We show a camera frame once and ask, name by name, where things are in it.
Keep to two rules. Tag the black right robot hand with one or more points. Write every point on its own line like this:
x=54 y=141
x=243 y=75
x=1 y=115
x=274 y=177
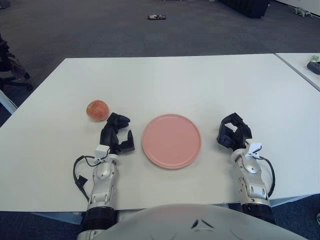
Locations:
x=241 y=135

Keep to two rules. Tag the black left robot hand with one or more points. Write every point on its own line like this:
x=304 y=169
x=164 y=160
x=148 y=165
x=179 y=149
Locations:
x=108 y=135

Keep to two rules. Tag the red apple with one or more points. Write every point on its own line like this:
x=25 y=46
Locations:
x=97 y=110

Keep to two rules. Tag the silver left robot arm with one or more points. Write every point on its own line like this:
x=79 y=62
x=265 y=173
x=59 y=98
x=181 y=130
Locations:
x=102 y=175

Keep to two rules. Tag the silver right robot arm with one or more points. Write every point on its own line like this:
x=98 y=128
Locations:
x=252 y=185

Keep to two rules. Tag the pink round plate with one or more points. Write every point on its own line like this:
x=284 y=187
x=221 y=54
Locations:
x=172 y=142

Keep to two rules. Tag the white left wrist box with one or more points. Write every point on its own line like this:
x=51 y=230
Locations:
x=102 y=151

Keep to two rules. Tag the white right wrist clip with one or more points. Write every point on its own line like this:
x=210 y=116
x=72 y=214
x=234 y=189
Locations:
x=255 y=148

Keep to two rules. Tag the grey handheld controller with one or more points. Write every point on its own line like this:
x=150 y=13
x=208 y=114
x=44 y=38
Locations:
x=315 y=67

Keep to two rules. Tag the small green packet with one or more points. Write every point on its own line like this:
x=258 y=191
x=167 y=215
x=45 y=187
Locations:
x=315 y=58

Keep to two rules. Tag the grey robot torso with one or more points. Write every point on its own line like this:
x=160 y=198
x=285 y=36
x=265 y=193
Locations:
x=175 y=222

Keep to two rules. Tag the grey caster wheel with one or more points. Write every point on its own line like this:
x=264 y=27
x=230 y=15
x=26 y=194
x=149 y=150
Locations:
x=318 y=218

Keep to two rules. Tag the black office chair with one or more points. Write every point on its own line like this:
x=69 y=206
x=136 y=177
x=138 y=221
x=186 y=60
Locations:
x=7 y=62

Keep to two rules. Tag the flat dark box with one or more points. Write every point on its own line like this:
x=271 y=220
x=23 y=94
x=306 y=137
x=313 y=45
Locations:
x=157 y=17

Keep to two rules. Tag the large black case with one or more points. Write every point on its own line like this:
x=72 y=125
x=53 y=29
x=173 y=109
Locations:
x=250 y=7

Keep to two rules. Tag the small grey robot toy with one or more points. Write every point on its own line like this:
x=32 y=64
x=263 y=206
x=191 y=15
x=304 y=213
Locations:
x=301 y=11

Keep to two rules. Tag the white table frame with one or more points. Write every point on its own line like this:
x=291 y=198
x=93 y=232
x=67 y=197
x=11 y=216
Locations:
x=295 y=201

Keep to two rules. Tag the white slanted frame bar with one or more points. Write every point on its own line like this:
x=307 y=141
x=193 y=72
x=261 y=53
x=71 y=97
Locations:
x=7 y=100

